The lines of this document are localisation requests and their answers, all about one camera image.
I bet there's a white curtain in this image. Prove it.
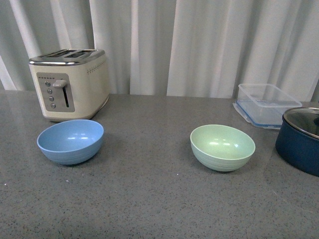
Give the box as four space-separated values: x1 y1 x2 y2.
0 0 319 102

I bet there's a dark blue saucepan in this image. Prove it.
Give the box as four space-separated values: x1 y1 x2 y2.
275 116 319 176

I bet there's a blue bowl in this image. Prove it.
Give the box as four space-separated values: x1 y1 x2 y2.
37 119 104 165

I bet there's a glass pot lid blue knob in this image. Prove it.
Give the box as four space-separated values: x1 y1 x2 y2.
283 107 319 139

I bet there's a green bowl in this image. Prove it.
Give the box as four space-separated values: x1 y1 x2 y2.
190 124 256 172

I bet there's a cream two-slot toaster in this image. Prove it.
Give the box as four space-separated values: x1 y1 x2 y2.
28 49 111 121

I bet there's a clear plastic food container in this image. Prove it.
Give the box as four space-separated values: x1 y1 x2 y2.
233 84 302 129

